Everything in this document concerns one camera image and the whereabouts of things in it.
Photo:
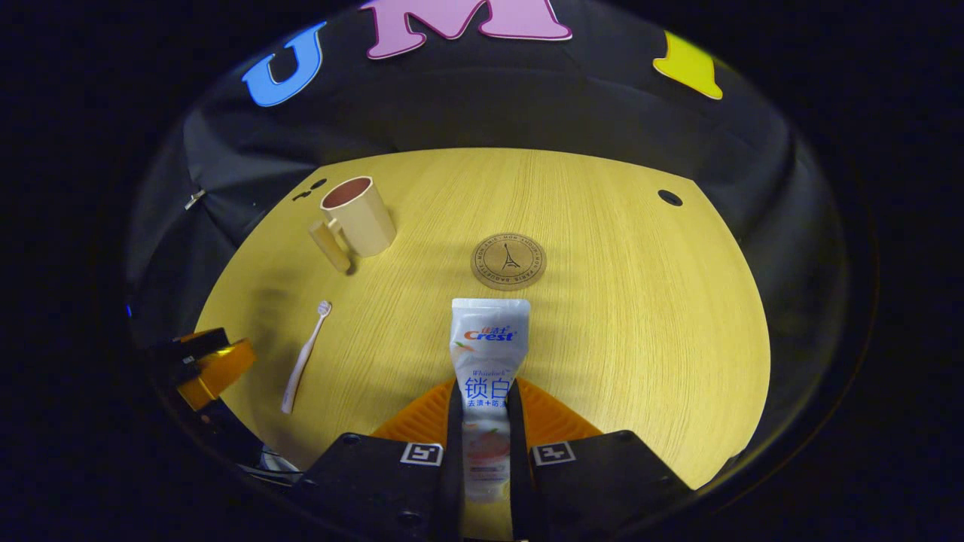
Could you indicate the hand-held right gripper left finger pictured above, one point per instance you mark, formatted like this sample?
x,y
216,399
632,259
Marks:
x,y
455,467

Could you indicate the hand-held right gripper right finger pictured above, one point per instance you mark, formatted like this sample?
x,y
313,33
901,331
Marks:
x,y
517,467

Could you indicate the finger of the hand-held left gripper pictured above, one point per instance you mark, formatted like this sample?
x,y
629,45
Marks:
x,y
188,346
218,373

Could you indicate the pink toothbrush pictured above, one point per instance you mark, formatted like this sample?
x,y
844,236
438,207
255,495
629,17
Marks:
x,y
305,357

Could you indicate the white toothpaste tube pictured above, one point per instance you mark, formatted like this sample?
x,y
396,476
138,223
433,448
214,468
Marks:
x,y
489,339

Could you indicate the round brown coaster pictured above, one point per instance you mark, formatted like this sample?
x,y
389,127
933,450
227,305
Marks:
x,y
508,260

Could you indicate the beige cup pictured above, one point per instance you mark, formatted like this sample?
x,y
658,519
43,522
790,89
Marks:
x,y
365,222

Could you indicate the wooden desktop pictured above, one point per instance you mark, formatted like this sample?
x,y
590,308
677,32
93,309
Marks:
x,y
640,339

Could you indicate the white clip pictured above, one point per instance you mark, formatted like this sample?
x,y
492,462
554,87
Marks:
x,y
194,199

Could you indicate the black backdrop cloth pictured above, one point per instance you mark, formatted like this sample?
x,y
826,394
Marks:
x,y
489,98

